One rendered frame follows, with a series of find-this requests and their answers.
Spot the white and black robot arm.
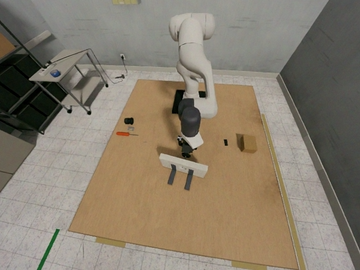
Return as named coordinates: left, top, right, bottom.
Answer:
left=169, top=13, right=217, bottom=153

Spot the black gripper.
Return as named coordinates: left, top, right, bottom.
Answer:
left=177, top=136, right=188, bottom=147

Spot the brown cardboard box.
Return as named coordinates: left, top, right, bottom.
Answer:
left=240, top=135, right=257, bottom=154

